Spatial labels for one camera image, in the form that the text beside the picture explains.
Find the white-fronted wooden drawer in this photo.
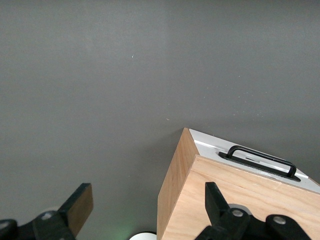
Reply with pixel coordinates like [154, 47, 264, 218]
[188, 128, 320, 193]

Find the wooden drawer cabinet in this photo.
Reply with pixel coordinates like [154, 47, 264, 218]
[156, 127, 320, 240]

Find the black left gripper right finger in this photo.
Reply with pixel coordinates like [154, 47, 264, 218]
[197, 181, 251, 240]

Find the black metal drawer handle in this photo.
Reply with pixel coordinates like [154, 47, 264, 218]
[218, 145, 302, 182]

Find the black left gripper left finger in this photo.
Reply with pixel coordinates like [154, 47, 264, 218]
[32, 183, 94, 240]

